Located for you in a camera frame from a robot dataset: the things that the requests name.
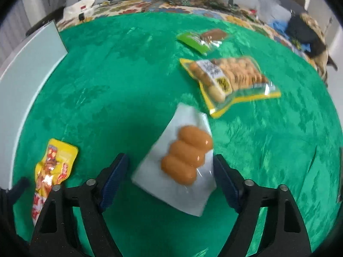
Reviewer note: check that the green table cloth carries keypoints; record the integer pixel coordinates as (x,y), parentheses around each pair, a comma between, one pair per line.
(121,88)

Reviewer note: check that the green snack packet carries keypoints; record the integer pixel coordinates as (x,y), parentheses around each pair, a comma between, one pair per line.
(204,42)

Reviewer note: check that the white packet with three sausages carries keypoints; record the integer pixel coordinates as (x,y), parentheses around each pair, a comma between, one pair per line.
(179,167)

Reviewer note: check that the white plastic bag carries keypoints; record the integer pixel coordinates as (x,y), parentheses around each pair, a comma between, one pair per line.
(77,8)

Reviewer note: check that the yellow peanut snack bag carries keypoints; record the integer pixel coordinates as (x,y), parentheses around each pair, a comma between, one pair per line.
(224,82)

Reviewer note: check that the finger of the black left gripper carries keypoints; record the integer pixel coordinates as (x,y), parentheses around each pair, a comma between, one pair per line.
(9,198)

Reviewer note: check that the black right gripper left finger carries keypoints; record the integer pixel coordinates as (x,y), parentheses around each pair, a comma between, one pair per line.
(55,233)

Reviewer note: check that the yellow chicken foot snack packet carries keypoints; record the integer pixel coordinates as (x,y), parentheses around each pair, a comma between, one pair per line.
(54,168)

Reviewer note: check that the black bag on sofa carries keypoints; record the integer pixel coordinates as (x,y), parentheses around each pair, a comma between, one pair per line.
(306,30)

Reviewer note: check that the white foam box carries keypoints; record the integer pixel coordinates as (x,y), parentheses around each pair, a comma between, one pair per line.
(23,75)

